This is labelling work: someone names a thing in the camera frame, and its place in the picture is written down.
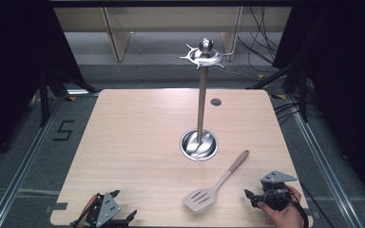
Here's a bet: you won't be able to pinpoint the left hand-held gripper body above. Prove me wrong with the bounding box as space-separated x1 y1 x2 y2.
86 191 128 228

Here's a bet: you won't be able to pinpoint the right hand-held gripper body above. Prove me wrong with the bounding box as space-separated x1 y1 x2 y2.
256 170 298 212

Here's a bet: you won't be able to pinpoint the slotted spatula wooden handle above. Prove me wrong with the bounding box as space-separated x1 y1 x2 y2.
182 149 250 212

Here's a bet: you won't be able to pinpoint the steel utensil rack stand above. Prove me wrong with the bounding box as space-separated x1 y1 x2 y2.
177 38 235 162

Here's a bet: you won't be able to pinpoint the person's left hand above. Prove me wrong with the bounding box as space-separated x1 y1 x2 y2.
74 194 99 228

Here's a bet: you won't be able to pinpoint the person's right hand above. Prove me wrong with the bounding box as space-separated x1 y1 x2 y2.
257 184 306 228

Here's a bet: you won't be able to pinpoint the black tape floor marking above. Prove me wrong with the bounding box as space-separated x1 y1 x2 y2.
52 120 76 143

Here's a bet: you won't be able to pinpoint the black metal stand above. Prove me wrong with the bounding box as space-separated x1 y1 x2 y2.
37 65 100 128
245 58 313 124

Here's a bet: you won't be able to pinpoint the black curtain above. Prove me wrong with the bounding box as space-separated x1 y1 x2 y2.
0 0 86 174
272 0 365 217

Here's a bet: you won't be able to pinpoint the beige wooden desk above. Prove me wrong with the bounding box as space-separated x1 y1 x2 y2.
52 6 293 64

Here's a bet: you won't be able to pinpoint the metal floor rail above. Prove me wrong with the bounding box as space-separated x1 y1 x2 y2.
285 94 364 228
0 94 67 228

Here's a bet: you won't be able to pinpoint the black floor cables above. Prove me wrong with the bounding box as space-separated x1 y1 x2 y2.
273 100 302 125

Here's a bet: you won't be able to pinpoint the hanging black cables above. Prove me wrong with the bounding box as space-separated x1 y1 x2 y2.
236 6 281 66

